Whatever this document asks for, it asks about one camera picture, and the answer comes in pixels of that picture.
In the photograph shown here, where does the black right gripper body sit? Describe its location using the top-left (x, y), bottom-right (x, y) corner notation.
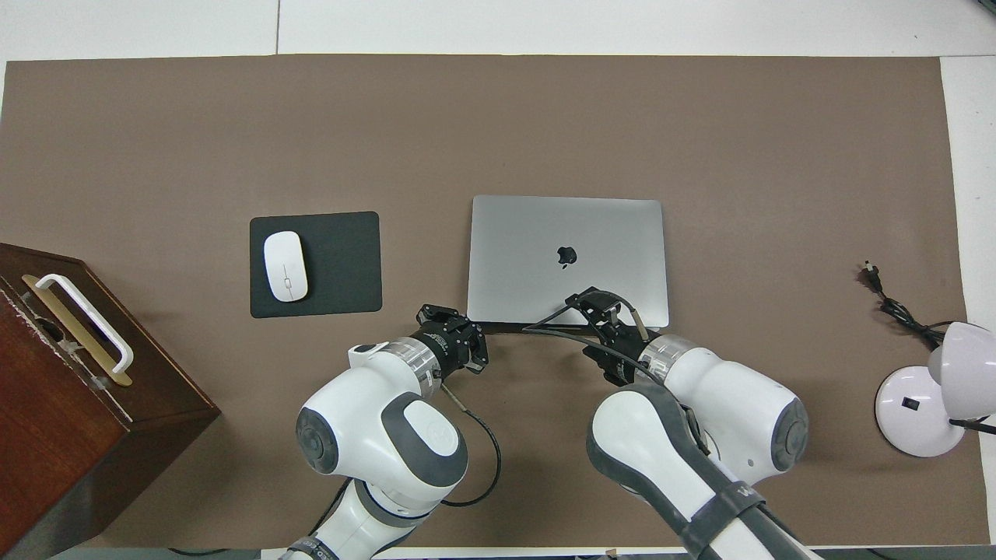
top-left (584, 319), bottom-right (651, 387)

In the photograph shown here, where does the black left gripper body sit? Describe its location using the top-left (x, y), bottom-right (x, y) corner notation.
top-left (409, 320), bottom-right (472, 382)

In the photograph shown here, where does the grey laptop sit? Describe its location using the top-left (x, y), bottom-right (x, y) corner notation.
top-left (467, 194), bottom-right (670, 329)

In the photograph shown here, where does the black mouse pad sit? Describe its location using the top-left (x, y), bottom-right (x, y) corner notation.
top-left (249, 211), bottom-right (383, 319)

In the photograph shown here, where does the white computer mouse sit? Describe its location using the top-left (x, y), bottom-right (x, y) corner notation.
top-left (263, 231), bottom-right (309, 303)

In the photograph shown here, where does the brown table mat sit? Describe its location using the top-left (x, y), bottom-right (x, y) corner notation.
top-left (0, 54), bottom-right (991, 549)

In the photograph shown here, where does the white desk lamp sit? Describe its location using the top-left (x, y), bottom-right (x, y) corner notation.
top-left (875, 321), bottom-right (996, 458)

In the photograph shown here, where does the dark brown wooden box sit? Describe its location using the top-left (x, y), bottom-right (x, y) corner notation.
top-left (0, 243), bottom-right (221, 557)

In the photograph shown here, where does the black lamp power cable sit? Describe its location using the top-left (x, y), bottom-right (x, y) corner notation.
top-left (862, 262), bottom-right (946, 348)

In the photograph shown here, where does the white box handle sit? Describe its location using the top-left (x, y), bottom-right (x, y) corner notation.
top-left (35, 274), bottom-right (135, 374)

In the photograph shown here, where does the gold handle plate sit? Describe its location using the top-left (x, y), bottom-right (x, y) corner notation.
top-left (22, 274), bottom-right (133, 387)

